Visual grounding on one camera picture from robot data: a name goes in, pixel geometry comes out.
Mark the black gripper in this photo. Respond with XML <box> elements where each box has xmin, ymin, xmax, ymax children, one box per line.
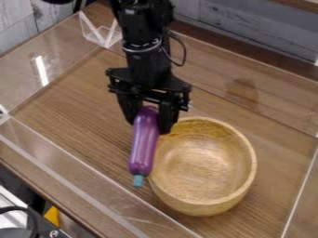
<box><xmin>105</xmin><ymin>46</ymin><xmax>191</xmax><ymax>135</ymax></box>

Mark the purple toy eggplant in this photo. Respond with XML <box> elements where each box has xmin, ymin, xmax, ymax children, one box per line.
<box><xmin>129</xmin><ymin>106</ymin><xmax>159</xmax><ymax>188</ymax></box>

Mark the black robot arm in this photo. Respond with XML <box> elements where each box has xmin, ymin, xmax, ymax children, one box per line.
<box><xmin>105</xmin><ymin>0</ymin><xmax>191</xmax><ymax>134</ymax></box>

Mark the brown wooden bowl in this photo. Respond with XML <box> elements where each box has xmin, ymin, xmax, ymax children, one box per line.
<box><xmin>149</xmin><ymin>116</ymin><xmax>256</xmax><ymax>217</ymax></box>

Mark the black device with yellow label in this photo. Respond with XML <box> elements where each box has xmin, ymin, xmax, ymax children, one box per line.
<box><xmin>0</xmin><ymin>205</ymin><xmax>72</xmax><ymax>238</ymax></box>

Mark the clear acrylic tray enclosure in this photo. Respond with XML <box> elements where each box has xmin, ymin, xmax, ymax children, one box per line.
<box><xmin>0</xmin><ymin>12</ymin><xmax>318</xmax><ymax>238</ymax></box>

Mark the black cable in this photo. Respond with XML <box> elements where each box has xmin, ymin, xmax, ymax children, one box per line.
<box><xmin>160</xmin><ymin>31</ymin><xmax>187</xmax><ymax>68</ymax></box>

